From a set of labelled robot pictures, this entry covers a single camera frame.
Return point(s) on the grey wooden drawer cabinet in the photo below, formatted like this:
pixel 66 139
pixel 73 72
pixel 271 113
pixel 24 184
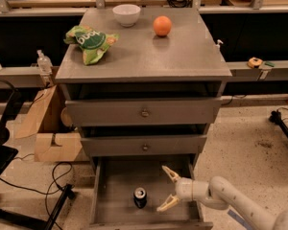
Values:
pixel 184 64

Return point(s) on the blue pepsi can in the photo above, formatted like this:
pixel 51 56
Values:
pixel 140 197

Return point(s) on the black chair frame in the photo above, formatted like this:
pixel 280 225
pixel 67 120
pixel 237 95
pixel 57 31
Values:
pixel 7 155

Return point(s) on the green small object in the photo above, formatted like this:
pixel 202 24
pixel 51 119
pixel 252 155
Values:
pixel 268 63

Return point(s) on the grey open bottom drawer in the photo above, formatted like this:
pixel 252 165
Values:
pixel 116 179

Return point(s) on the white ceramic bowl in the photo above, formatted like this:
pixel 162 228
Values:
pixel 126 14

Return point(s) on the cardboard box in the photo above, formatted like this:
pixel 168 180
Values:
pixel 55 142

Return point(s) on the grey middle drawer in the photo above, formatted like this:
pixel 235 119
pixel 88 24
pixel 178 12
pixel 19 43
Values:
pixel 143 145

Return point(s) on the clear plastic bottle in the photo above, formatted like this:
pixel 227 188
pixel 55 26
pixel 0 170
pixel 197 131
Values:
pixel 44 63

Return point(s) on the black stand right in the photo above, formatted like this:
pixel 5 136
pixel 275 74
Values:
pixel 276 119

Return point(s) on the orange fruit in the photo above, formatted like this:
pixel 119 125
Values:
pixel 162 26

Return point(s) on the green chip bag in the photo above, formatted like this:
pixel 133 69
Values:
pixel 93 44

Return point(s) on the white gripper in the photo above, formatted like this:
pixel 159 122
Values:
pixel 184 189

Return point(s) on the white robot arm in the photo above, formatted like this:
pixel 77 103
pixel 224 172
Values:
pixel 219 194

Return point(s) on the grey top drawer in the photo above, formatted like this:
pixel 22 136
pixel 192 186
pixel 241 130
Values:
pixel 143 112

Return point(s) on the small white pump bottle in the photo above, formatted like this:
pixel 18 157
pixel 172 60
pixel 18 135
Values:
pixel 219 43

